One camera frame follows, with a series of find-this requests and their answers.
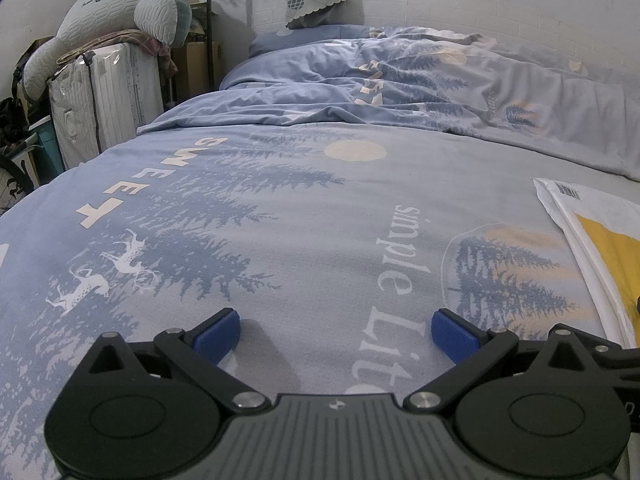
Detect blue printed bed sheet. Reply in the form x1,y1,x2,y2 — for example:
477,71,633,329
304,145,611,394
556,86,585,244
1,125,637,479

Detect white yellow plastic mailer bag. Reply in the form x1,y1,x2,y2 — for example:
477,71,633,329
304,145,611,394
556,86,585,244
534,178,639,349

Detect teal storage bin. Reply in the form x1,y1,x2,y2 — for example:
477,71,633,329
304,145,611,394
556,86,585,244
29,116,65,184

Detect crumpled blue duvet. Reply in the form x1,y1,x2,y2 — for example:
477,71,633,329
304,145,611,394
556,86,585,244
151,26,639,180

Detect pink folded blanket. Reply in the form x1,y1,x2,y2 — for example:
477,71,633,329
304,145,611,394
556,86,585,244
56,29,178,78

